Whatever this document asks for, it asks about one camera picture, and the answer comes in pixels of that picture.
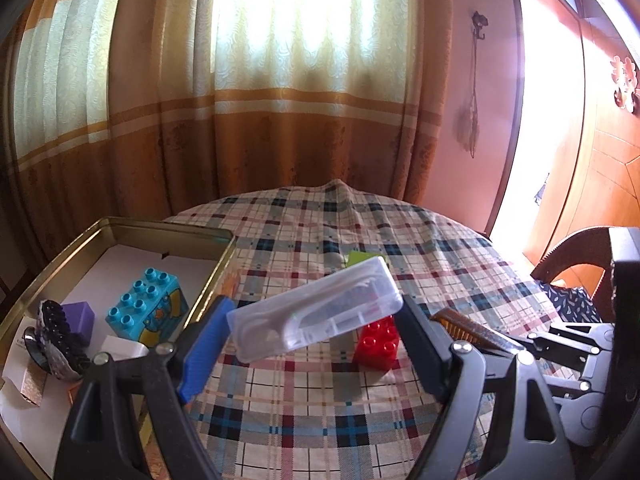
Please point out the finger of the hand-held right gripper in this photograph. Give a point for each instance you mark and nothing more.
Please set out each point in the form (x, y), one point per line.
(580, 386)
(575, 341)

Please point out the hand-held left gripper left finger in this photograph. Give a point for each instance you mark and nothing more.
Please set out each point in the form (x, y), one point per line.
(200, 355)

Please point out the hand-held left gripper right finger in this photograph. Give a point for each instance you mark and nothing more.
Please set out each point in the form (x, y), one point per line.
(425, 350)

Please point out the brown comb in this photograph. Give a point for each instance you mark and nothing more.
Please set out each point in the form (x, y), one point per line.
(470, 330)

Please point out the clear plastic case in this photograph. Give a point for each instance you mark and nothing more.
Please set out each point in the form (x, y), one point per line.
(310, 315)

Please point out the gold metal tin box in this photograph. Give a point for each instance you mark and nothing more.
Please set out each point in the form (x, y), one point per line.
(150, 232)

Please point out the black hair brush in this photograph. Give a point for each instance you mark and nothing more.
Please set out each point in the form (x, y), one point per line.
(60, 340)

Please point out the white patterned cardboard box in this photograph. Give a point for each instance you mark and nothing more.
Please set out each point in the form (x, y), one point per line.
(32, 385)

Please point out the blue patterned cushion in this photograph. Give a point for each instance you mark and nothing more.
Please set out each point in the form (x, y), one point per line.
(575, 302)

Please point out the red building block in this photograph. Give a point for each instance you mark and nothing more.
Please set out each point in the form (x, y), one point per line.
(375, 350)

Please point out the white small block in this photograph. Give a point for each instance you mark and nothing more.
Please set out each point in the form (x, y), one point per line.
(122, 347)

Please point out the blue building block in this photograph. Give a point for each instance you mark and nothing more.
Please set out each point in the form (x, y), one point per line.
(140, 305)

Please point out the wooden chair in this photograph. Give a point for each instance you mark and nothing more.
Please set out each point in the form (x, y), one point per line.
(555, 260)

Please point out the green building block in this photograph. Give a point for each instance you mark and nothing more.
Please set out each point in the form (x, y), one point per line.
(360, 259)

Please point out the purple cube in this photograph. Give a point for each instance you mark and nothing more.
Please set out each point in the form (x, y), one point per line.
(80, 317)

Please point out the white paper sheet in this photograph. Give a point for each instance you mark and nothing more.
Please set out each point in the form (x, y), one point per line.
(100, 270)

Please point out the wooden door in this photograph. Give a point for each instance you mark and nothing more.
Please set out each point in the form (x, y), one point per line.
(600, 160)

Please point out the pink floral door decoration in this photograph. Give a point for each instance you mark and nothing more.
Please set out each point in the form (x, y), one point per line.
(625, 80)

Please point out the hanging tassel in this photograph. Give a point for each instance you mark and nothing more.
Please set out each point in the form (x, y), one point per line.
(470, 120)

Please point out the orange and cream curtain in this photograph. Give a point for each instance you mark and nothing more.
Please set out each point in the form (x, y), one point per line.
(310, 135)

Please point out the metal wall hook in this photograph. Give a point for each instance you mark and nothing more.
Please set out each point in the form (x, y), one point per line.
(480, 22)

